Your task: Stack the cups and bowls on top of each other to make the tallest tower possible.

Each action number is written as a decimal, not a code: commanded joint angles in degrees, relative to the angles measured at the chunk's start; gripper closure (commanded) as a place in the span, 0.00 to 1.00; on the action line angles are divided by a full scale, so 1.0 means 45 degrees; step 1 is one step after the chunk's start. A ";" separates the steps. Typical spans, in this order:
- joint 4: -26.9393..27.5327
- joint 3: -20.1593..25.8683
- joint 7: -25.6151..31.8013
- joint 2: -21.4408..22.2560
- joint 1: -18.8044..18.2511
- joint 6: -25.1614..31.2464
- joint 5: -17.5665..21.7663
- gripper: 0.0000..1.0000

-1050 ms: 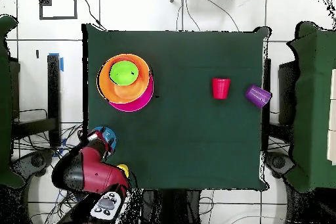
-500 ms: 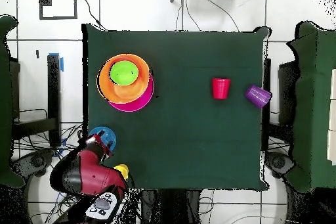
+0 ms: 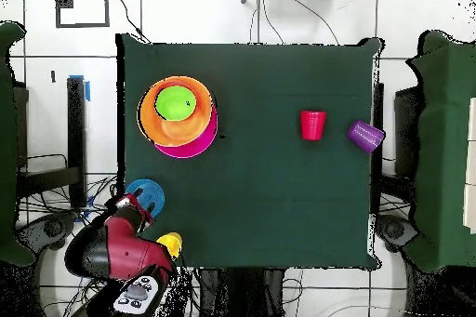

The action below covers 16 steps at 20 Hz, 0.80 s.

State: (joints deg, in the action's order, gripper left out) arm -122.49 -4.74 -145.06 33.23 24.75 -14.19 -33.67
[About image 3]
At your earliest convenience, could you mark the small blue bowl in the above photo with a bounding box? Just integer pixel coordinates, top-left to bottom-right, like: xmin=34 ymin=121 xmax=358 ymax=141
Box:
xmin=125 ymin=178 xmax=165 ymax=219

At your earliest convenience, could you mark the large orange bowl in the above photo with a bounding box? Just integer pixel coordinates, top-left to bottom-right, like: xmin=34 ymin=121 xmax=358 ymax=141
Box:
xmin=136 ymin=75 xmax=215 ymax=148

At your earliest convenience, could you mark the small green bowl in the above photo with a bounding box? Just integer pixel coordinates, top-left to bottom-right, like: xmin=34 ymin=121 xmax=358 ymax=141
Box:
xmin=154 ymin=85 xmax=198 ymax=123

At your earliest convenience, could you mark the small orange bowl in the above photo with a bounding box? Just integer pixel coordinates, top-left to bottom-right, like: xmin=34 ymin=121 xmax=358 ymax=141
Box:
xmin=150 ymin=78 xmax=210 ymax=130

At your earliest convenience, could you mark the red cup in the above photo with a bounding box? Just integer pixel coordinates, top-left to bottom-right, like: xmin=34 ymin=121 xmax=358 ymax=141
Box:
xmin=299 ymin=110 xmax=328 ymax=142

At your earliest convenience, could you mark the large pink bowl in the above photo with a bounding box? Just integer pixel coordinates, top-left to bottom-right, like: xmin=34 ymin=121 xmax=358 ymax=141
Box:
xmin=152 ymin=106 xmax=219 ymax=159

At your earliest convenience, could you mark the black metal stand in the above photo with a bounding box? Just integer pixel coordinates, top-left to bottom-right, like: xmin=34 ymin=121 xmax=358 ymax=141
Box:
xmin=16 ymin=76 xmax=88 ymax=209

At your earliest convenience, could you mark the dark grey chair base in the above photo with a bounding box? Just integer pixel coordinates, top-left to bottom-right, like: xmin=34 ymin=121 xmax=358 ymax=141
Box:
xmin=374 ymin=214 xmax=419 ymax=253
xmin=16 ymin=211 xmax=80 ymax=255

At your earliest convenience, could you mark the black box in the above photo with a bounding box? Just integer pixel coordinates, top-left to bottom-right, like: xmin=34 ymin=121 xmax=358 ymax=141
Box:
xmin=12 ymin=84 xmax=30 ymax=169
xmin=393 ymin=86 xmax=423 ymax=178

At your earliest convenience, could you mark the dark green tablecloth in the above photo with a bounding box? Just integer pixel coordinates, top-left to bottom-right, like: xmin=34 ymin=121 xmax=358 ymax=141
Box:
xmin=0 ymin=20 xmax=36 ymax=268
xmin=115 ymin=33 xmax=384 ymax=271
xmin=404 ymin=30 xmax=476 ymax=273

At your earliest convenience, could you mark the black floor tape square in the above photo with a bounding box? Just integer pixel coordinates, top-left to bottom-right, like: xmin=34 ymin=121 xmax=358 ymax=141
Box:
xmin=54 ymin=0 xmax=112 ymax=29

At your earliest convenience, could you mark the purple cup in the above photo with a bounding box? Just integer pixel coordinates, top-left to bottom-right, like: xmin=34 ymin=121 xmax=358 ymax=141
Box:
xmin=347 ymin=119 xmax=387 ymax=155

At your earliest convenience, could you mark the white box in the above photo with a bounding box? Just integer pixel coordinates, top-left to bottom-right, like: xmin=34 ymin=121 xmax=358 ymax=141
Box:
xmin=462 ymin=97 xmax=476 ymax=234

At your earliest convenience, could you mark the tangle of cables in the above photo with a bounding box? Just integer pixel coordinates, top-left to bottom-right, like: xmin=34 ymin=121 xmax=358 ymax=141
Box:
xmin=18 ymin=152 xmax=202 ymax=317

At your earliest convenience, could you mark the thin black cable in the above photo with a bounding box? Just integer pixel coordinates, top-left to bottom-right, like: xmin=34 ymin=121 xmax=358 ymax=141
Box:
xmin=274 ymin=0 xmax=340 ymax=46
xmin=109 ymin=0 xmax=152 ymax=44

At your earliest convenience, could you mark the black upright post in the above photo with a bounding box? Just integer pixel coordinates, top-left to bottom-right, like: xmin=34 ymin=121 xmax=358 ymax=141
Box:
xmin=370 ymin=82 xmax=385 ymax=214

